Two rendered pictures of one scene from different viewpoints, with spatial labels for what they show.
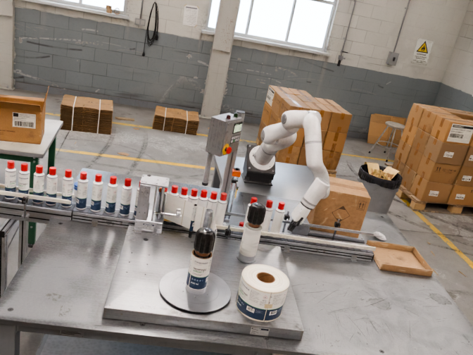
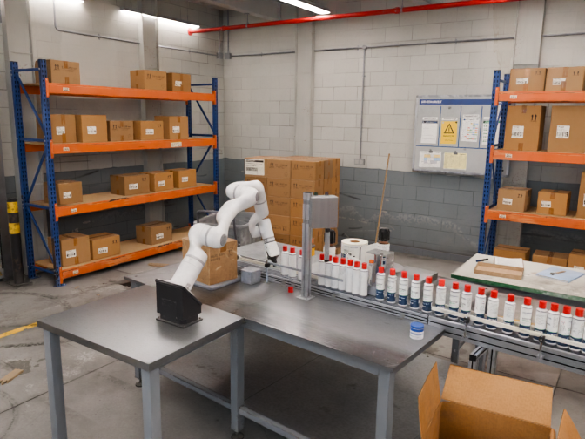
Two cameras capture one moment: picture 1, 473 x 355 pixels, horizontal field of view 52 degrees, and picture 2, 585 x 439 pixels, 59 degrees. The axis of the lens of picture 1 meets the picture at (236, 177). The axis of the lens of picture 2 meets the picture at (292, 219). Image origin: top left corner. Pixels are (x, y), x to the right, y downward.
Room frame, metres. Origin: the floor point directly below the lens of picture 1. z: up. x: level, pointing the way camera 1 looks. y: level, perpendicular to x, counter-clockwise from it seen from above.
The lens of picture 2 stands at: (4.72, 2.24, 1.94)
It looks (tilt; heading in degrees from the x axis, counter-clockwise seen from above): 11 degrees down; 226
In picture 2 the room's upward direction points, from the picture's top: 1 degrees clockwise
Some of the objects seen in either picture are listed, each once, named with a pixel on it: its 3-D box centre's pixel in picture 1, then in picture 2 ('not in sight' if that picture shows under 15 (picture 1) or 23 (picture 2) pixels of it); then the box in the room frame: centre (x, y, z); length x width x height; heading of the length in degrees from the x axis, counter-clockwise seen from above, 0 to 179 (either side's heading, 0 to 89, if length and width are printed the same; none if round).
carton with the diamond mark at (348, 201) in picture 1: (336, 205); (209, 258); (2.76, -0.63, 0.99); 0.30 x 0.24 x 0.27; 93
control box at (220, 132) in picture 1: (224, 134); (321, 211); (2.44, 0.10, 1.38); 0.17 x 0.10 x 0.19; 153
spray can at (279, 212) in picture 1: (277, 219); (285, 260); (2.40, -0.27, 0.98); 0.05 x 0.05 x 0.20
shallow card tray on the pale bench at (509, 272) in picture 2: not in sight; (498, 270); (0.94, 0.57, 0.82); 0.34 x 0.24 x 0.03; 109
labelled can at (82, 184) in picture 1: (82, 190); (427, 293); (2.26, 0.77, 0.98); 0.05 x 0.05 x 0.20
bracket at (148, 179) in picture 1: (155, 180); (379, 252); (2.21, 0.39, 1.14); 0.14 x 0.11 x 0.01; 98
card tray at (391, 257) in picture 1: (398, 257); not in sight; (2.50, -1.00, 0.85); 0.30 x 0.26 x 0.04; 98
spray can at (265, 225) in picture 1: (266, 218); (292, 261); (2.39, -0.20, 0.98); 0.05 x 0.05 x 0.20
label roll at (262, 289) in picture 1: (262, 291); (354, 250); (1.73, -0.20, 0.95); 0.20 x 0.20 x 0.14
